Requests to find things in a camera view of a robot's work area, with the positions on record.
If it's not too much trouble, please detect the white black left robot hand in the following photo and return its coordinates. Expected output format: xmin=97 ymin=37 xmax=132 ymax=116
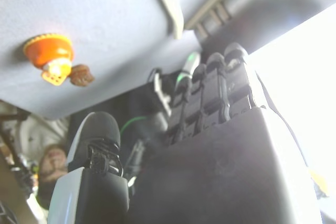
xmin=47 ymin=42 xmax=323 ymax=224

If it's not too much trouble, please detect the brown chocolate toy piece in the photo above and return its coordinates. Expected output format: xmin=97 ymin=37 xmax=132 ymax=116
xmin=69 ymin=63 xmax=95 ymax=88

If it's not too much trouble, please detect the orange cake toy with waffle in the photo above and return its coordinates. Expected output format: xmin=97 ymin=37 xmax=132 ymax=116
xmin=22 ymin=33 xmax=74 ymax=86

